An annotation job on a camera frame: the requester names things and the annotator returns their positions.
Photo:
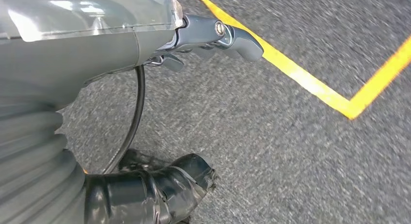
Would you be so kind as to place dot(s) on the yellow floor tape square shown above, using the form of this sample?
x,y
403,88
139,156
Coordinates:
x,y
305,77

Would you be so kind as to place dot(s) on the black taped mount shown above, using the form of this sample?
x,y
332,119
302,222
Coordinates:
x,y
135,196

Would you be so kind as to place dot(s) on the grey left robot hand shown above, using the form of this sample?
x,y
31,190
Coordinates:
x,y
80,49

